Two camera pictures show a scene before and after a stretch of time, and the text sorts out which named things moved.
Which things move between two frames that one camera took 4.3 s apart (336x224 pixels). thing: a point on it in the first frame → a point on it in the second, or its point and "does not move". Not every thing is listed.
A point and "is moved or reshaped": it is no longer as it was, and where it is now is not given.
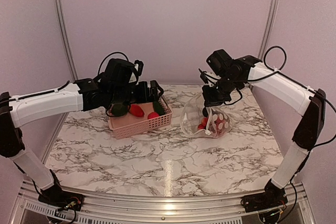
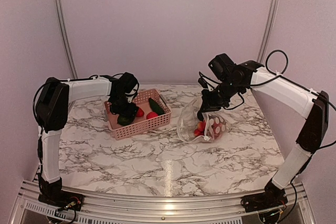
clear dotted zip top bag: [217, 123] is moved or reshaped
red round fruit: [153, 115] does not move
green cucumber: [158, 108] does not move
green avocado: [119, 109] is moved or reshaped
